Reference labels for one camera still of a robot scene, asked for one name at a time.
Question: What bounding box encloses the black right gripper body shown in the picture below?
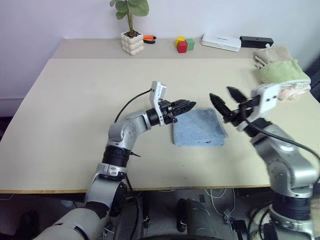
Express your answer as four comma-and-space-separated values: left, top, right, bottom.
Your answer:
223, 95, 261, 129

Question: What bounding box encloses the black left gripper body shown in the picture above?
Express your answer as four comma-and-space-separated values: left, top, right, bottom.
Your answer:
157, 99, 179, 124

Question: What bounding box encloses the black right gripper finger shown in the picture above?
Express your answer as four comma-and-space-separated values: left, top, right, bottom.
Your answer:
209, 92, 232, 118
225, 86, 251, 105

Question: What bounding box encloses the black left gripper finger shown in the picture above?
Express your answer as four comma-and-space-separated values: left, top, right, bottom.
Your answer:
173, 104, 195, 118
172, 99, 197, 110

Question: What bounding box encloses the blue cloth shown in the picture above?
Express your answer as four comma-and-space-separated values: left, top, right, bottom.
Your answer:
172, 107, 228, 147

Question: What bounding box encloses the folded green towel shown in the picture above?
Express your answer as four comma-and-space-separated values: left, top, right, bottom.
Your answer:
259, 59, 311, 87

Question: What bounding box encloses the folded beige towel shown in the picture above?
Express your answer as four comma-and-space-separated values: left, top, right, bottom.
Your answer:
253, 45, 294, 70

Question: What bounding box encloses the red cube block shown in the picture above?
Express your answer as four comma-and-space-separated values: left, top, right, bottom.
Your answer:
177, 40, 189, 54

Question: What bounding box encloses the flat white box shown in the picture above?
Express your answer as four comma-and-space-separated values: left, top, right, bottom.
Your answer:
200, 33, 242, 53

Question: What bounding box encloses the long black box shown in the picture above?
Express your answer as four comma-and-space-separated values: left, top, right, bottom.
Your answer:
239, 35, 274, 50

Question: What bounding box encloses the green cube block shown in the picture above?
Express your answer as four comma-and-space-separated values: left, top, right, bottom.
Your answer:
185, 37, 196, 52

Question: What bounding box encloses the orange black marker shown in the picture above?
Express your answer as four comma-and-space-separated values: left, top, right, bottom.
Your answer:
142, 34, 157, 45

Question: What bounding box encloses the white bubble plant pot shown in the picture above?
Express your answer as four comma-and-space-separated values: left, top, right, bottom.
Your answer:
120, 30, 146, 57

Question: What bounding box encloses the green leafy plant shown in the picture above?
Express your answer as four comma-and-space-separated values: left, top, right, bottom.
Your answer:
109, 0, 150, 35

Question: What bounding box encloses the black table foot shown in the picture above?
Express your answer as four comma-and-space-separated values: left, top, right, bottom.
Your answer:
230, 219, 249, 240

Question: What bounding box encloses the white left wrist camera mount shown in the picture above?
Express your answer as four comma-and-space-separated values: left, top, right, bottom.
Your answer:
148, 80, 168, 126

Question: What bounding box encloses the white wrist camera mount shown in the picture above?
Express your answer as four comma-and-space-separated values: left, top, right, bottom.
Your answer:
148, 80, 168, 126
236, 83, 281, 133

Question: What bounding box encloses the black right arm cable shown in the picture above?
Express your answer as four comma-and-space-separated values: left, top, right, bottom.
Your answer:
239, 109, 320, 163

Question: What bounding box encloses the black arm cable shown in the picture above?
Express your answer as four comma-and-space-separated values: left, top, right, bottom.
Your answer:
114, 89, 152, 124
239, 109, 320, 163

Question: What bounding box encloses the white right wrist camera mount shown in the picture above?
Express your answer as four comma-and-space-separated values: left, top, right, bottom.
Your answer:
236, 83, 281, 133

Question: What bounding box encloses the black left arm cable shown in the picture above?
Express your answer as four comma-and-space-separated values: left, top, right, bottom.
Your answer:
114, 89, 152, 124

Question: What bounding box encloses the white floor cable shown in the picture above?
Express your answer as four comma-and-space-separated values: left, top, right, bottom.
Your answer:
204, 187, 238, 216

